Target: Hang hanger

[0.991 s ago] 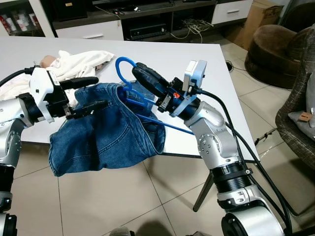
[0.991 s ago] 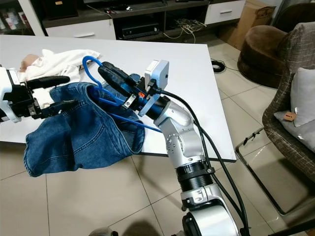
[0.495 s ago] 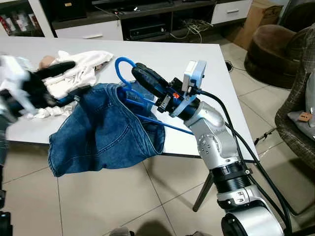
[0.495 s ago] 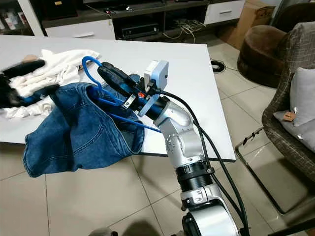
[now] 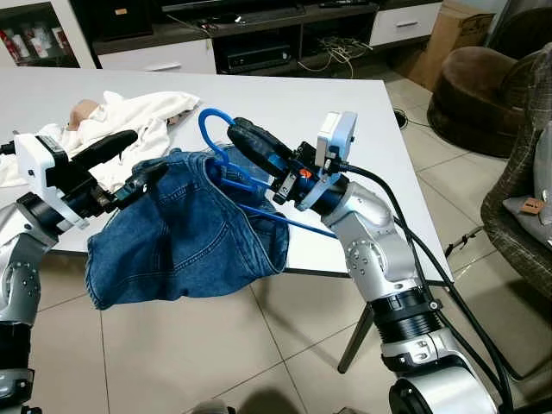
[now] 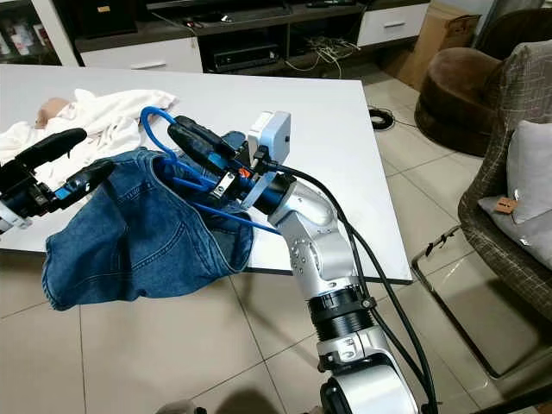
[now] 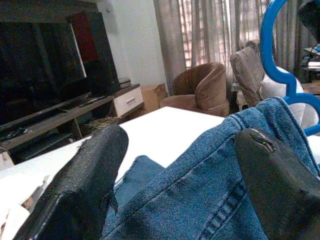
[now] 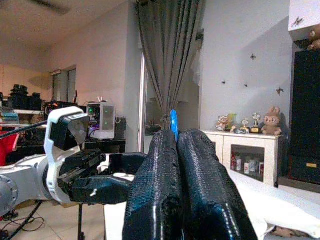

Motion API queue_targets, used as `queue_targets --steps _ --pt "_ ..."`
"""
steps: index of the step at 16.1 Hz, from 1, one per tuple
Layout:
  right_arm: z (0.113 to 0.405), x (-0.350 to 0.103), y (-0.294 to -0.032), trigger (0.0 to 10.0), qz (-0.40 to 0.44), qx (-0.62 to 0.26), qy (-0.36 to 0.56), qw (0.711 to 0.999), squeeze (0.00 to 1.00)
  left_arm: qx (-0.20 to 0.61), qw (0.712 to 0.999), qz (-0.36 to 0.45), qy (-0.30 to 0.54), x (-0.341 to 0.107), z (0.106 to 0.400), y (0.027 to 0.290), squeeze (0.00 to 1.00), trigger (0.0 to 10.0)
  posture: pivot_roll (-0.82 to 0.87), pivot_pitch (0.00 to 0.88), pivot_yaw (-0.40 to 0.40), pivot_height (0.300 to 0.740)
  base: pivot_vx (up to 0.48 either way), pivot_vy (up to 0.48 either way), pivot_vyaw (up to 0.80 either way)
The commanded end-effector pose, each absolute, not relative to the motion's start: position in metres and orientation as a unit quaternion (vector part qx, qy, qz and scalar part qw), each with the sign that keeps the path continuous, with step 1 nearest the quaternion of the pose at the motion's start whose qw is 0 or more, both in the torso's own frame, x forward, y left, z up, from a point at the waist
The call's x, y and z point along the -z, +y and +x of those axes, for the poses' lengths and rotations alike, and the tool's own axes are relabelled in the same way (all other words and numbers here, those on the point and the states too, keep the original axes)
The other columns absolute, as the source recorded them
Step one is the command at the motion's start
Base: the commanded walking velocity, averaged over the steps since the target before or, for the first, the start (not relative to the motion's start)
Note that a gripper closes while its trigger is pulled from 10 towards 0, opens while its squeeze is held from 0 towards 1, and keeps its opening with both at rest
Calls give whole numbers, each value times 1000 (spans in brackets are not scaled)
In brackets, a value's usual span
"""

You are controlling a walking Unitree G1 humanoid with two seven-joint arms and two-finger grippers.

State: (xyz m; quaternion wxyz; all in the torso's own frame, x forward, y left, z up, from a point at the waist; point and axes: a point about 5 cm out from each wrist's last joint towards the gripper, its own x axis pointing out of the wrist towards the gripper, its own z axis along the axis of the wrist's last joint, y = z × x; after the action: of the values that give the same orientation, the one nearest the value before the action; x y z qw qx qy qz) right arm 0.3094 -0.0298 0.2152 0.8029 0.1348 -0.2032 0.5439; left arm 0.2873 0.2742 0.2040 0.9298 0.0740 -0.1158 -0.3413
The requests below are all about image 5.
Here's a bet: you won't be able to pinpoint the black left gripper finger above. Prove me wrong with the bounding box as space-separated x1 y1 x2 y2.
116 163 172 211
75 130 140 172

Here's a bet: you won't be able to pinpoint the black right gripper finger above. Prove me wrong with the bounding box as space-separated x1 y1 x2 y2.
234 118 297 164
226 122 282 174

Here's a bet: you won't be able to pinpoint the white cotton garment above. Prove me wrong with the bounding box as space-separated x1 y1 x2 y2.
0 89 201 192

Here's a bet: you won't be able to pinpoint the blue plastic clothes hanger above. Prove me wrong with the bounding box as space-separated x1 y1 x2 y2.
197 106 339 241

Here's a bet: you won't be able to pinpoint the blue denim jeans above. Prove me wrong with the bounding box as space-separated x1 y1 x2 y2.
85 147 290 311

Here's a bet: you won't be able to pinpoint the beige baby doll head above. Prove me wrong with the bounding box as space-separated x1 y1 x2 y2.
67 99 100 132

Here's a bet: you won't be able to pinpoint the brown pillow tag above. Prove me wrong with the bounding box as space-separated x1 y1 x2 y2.
517 197 547 216

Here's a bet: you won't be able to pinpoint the grey cushion pillow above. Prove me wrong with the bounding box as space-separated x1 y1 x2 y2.
503 121 552 247

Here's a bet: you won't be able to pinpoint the black media player box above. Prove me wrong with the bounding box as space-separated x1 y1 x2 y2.
226 45 292 74

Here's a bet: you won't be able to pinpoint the grey plaid armchair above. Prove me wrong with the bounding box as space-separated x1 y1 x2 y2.
479 47 552 298

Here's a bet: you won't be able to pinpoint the white glass door cabinet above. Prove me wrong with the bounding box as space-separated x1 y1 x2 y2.
0 0 96 70

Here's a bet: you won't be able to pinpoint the dark brown TV stand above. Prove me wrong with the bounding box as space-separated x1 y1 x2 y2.
73 0 445 74

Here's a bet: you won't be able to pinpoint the red white canister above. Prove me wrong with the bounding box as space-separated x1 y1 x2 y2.
19 26 42 60
45 26 68 53

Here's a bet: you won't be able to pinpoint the dark brown round pouf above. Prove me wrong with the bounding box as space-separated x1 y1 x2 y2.
427 45 540 159

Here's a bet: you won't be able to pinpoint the black table leg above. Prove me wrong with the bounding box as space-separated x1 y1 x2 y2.
336 302 376 373

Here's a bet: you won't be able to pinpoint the tall brown cardboard box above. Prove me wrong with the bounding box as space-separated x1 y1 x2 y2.
405 0 497 91

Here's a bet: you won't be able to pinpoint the grey robot left foot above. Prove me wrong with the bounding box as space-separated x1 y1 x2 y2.
185 398 232 414

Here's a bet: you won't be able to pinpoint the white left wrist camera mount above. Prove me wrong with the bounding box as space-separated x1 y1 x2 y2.
13 131 91 229

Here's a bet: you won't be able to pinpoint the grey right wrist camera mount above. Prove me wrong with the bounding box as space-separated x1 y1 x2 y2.
298 110 359 208

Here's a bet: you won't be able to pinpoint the tangle of white cables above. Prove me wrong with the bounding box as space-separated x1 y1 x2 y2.
298 34 376 74

